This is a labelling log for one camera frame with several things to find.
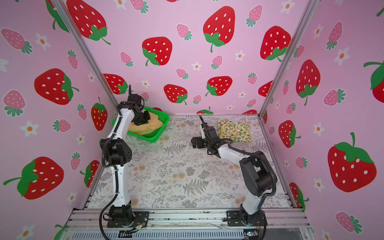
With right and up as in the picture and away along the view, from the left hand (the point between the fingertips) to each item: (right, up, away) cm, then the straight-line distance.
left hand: (150, 120), depth 99 cm
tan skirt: (+2, -1, +4) cm, 4 cm away
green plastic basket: (+3, -11, -2) cm, 11 cm away
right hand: (+30, -13, -7) cm, 34 cm away
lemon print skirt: (+60, -7, +11) cm, 62 cm away
